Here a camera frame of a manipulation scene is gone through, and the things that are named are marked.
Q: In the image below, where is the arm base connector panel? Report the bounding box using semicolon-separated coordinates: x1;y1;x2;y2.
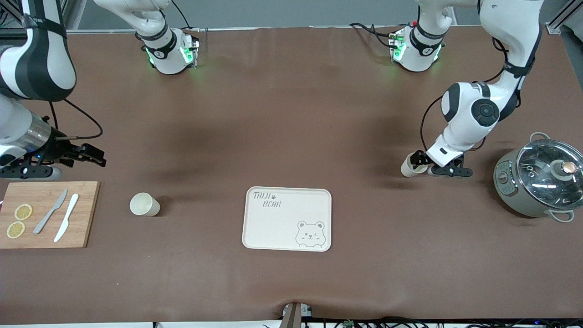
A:
180;39;200;70
389;30;407;62

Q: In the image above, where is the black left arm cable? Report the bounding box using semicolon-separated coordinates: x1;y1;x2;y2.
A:
420;39;542;153

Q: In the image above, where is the bamboo cutting board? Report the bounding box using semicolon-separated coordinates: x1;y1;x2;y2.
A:
0;181;101;249

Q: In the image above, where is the black base cable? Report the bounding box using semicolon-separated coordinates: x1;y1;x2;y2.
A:
349;22;397;49
171;0;193;31

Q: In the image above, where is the white plastic cup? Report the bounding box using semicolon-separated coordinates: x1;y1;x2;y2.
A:
400;154;429;178
130;192;161;217

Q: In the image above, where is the white plastic knife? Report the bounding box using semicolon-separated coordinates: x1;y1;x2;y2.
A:
53;193;80;243

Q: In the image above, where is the glass pot lid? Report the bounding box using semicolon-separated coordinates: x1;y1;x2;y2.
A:
516;140;583;211

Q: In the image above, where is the grey plastic knife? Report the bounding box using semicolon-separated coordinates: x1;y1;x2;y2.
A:
33;189;68;235

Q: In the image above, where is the grey-green cooking pot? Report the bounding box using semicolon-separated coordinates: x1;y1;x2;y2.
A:
493;132;583;223

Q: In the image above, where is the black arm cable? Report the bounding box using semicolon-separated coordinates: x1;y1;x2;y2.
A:
420;39;542;153
48;98;103;140

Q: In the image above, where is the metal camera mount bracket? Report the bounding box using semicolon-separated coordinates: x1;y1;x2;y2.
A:
281;302;313;328

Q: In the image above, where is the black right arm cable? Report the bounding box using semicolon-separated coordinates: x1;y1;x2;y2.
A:
48;98;103;140

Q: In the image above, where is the cream tray with bear print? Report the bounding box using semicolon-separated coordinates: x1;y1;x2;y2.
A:
241;186;332;252

